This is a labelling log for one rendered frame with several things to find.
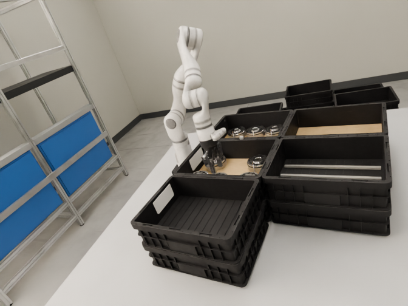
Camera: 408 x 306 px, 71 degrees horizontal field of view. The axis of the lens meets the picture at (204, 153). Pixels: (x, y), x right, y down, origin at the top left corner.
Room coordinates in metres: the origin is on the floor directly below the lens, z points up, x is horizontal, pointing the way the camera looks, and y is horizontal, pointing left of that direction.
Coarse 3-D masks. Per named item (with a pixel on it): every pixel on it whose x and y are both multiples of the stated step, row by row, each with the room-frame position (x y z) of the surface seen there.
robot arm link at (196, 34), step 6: (192, 30) 1.31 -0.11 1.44; (198, 30) 1.32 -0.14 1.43; (192, 36) 1.30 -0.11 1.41; (198, 36) 1.30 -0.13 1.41; (192, 42) 1.30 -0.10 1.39; (198, 42) 1.30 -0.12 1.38; (192, 48) 1.32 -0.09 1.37; (198, 48) 1.31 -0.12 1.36; (192, 54) 1.34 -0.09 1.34; (198, 54) 1.33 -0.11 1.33; (180, 66) 1.38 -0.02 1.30; (180, 72) 1.35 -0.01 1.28; (174, 78) 1.37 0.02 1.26; (180, 78) 1.35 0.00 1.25
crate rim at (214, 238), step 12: (168, 180) 1.04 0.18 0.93; (240, 180) 0.88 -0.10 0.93; (252, 180) 0.86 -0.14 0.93; (156, 192) 0.98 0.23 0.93; (252, 192) 0.79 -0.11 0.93; (240, 216) 0.69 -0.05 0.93; (144, 228) 0.80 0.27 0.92; (156, 228) 0.76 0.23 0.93; (168, 228) 0.74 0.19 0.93; (204, 240) 0.66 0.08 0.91; (216, 240) 0.64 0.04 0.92; (228, 240) 0.62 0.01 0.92
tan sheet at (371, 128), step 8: (304, 128) 1.30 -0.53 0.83; (312, 128) 1.27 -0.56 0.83; (320, 128) 1.25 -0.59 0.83; (328, 128) 1.22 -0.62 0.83; (336, 128) 1.20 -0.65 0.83; (344, 128) 1.17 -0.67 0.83; (352, 128) 1.15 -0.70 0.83; (360, 128) 1.13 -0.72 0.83; (368, 128) 1.11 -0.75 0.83; (376, 128) 1.09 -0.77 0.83
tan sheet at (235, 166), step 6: (228, 162) 1.20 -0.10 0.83; (234, 162) 1.19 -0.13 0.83; (240, 162) 1.17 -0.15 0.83; (246, 162) 1.15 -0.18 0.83; (204, 168) 1.22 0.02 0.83; (222, 168) 1.17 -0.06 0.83; (228, 168) 1.15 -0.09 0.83; (234, 168) 1.13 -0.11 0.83; (240, 168) 1.12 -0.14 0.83; (246, 168) 1.10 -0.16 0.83; (228, 174) 1.10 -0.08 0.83; (234, 174) 1.08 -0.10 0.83
